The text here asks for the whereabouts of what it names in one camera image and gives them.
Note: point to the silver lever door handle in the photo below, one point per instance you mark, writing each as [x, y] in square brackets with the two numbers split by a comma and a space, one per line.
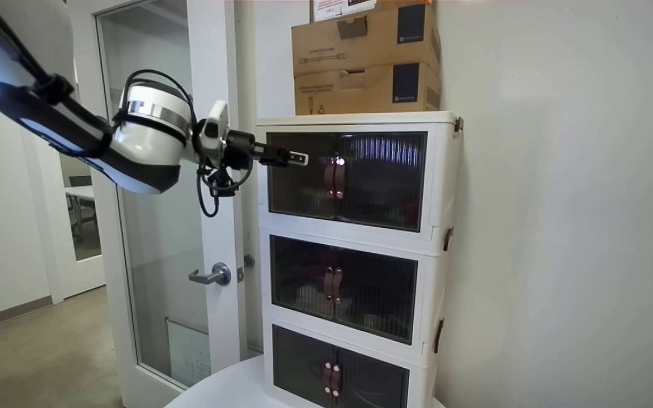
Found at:
[219, 274]

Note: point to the cabinet door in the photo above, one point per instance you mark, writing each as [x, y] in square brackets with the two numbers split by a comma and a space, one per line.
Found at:
[382, 178]
[303, 189]

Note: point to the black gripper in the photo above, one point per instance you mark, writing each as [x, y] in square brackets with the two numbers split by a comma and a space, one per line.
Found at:
[243, 148]

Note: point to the cardboard box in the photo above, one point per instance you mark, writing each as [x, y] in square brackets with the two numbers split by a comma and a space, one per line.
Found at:
[371, 89]
[392, 31]

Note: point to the white glass panel door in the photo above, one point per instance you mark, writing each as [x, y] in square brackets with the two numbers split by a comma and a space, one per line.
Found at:
[168, 330]

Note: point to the white three-tier storage cabinet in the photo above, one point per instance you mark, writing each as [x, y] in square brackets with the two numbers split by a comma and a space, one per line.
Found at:
[355, 314]

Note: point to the lower cardboard box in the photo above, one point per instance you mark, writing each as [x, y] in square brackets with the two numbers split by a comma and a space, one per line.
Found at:
[371, 89]

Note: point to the upper cardboard box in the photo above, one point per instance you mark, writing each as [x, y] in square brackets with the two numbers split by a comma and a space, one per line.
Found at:
[392, 31]

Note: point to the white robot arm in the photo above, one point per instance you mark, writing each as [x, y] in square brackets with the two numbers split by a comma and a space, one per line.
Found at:
[143, 143]

